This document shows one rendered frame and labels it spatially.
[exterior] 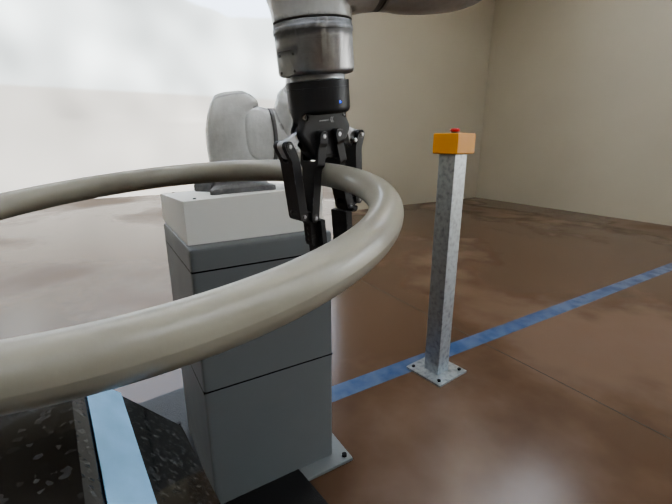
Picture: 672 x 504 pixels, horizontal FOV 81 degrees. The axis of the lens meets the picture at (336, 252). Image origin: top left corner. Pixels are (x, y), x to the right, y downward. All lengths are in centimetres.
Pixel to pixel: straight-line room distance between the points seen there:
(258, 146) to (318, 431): 92
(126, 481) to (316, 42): 42
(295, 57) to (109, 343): 36
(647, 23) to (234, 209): 636
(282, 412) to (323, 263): 111
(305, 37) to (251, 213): 67
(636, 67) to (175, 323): 678
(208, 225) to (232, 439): 62
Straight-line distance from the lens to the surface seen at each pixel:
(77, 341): 19
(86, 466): 34
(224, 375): 116
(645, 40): 688
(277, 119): 117
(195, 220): 103
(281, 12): 48
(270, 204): 108
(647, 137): 668
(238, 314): 19
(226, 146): 114
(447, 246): 171
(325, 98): 47
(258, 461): 137
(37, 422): 39
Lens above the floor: 105
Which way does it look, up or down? 16 degrees down
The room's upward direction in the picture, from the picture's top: straight up
